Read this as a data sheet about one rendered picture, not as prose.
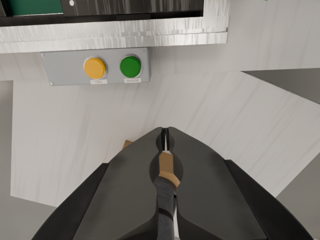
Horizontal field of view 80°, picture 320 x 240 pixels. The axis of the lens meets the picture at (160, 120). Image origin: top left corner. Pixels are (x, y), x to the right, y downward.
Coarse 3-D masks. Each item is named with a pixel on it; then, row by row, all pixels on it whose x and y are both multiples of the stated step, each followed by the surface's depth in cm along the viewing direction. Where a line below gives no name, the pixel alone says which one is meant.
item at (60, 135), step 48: (48, 96) 52; (96, 96) 52; (144, 96) 52; (192, 96) 51; (240, 96) 51; (288, 96) 51; (48, 144) 60; (96, 144) 59; (240, 144) 59; (288, 144) 58; (48, 192) 70
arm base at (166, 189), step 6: (156, 180) 52; (162, 180) 52; (168, 180) 54; (156, 186) 51; (162, 186) 51; (168, 186) 52; (174, 186) 54; (162, 192) 50; (168, 192) 51; (174, 192) 53; (162, 198) 49; (168, 198) 50; (174, 198) 54; (162, 204) 48; (168, 204) 49; (174, 204) 53; (162, 210) 47; (168, 210) 48; (174, 210) 51; (168, 216) 47
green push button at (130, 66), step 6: (126, 60) 36; (132, 60) 36; (138, 60) 37; (120, 66) 37; (126, 66) 37; (132, 66) 37; (138, 66) 37; (126, 72) 37; (132, 72) 37; (138, 72) 37
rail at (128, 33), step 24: (48, 24) 37; (72, 24) 35; (96, 24) 35; (120, 24) 34; (144, 24) 34; (168, 24) 34; (192, 24) 34; (216, 24) 34; (0, 48) 37; (24, 48) 37; (48, 48) 37; (72, 48) 36; (96, 48) 36
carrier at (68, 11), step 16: (64, 0) 32; (80, 0) 32; (96, 0) 32; (112, 0) 32; (128, 0) 32; (144, 0) 32; (160, 0) 32; (176, 0) 32; (192, 0) 32; (64, 16) 33; (80, 16) 33
